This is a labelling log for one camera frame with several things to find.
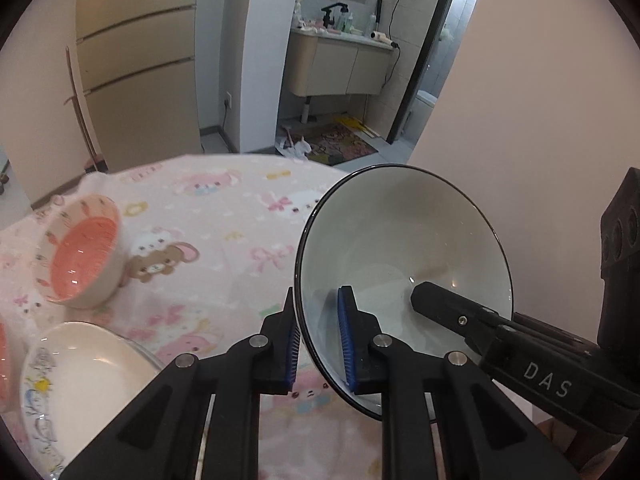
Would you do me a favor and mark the black faucet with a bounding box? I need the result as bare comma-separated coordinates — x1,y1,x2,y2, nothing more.
321,4,349,30

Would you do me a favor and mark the patterned bath mat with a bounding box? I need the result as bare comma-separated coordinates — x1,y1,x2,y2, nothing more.
304,125,379,166

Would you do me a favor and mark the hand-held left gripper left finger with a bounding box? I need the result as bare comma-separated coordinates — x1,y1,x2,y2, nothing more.
59,286,303,480

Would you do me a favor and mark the cartoon animals white plate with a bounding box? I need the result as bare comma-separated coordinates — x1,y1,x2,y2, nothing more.
20,321,162,478

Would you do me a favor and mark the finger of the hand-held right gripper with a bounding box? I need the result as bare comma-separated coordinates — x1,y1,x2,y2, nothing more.
507,311,601,357
410,281,507,358

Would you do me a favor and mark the person's right hand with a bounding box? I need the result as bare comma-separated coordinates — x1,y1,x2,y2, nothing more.
536,416,577,472

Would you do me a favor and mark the beige bathroom vanity cabinet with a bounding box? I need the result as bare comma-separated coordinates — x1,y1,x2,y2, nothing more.
287,27,396,97

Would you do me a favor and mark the beige refrigerator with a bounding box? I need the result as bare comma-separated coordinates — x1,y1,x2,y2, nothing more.
75,0,199,173

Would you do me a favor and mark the white toilet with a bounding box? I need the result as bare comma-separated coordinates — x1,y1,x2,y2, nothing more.
410,89,439,144

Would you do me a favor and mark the pink cartoon printed tablecloth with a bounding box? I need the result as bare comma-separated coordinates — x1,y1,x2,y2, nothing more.
0,152,551,480

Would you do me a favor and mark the black power cable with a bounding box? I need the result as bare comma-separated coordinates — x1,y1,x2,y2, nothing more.
382,0,407,91

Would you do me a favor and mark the ribbed white bowl black rim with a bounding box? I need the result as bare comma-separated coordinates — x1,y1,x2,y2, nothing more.
295,164,513,418

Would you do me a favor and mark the crumpled white paper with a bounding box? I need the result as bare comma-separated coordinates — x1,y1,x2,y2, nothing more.
275,125,314,162

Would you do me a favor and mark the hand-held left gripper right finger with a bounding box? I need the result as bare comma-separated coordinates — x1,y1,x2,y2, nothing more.
337,285,576,480

